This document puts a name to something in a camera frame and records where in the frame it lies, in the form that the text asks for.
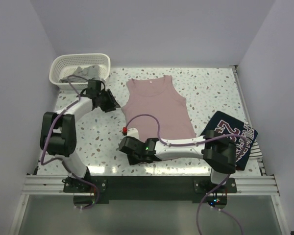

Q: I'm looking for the pink tank top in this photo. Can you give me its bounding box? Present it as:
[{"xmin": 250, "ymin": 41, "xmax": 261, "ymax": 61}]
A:
[{"xmin": 122, "ymin": 75, "xmax": 196, "ymax": 142}]

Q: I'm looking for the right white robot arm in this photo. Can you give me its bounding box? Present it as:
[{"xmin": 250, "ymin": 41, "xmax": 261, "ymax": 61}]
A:
[{"xmin": 119, "ymin": 130, "xmax": 236, "ymax": 192}]

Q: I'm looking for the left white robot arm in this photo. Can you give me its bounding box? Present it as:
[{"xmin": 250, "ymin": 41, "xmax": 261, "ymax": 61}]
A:
[{"xmin": 40, "ymin": 79, "xmax": 120, "ymax": 192}]

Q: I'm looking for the navy lettered tank top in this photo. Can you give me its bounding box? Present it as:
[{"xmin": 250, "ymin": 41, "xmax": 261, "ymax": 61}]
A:
[{"xmin": 201, "ymin": 111, "xmax": 258, "ymax": 170}]

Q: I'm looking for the white plastic basket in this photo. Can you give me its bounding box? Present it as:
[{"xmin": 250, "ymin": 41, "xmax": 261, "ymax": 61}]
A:
[{"xmin": 49, "ymin": 53, "xmax": 111, "ymax": 90}]

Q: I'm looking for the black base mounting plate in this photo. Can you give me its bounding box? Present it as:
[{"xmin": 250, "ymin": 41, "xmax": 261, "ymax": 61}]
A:
[{"xmin": 63, "ymin": 175, "xmax": 237, "ymax": 205}]

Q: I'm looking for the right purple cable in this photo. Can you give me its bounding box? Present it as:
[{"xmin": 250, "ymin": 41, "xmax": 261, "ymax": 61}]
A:
[{"xmin": 126, "ymin": 114, "xmax": 245, "ymax": 235}]

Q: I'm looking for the aluminium frame rail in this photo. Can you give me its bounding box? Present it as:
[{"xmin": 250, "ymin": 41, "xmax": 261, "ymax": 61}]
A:
[{"xmin": 19, "ymin": 70, "xmax": 291, "ymax": 235}]

